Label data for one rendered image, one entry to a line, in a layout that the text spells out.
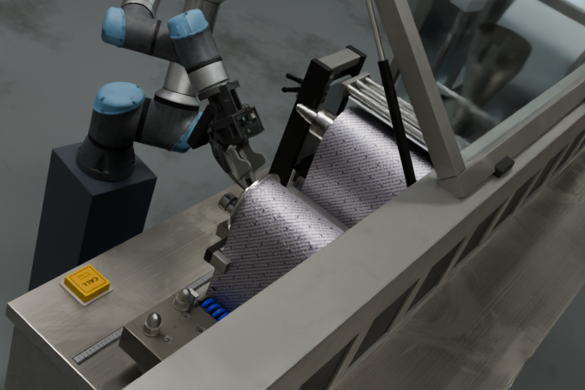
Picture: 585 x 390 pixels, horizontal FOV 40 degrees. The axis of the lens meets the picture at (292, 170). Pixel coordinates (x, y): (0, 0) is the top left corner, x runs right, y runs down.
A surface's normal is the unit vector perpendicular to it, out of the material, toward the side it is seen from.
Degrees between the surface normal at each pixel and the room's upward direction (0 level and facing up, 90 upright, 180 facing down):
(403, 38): 90
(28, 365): 90
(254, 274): 90
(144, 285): 0
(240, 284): 90
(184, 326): 0
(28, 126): 0
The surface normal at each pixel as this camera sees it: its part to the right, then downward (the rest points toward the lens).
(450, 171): -0.59, 0.32
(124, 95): 0.18, -0.79
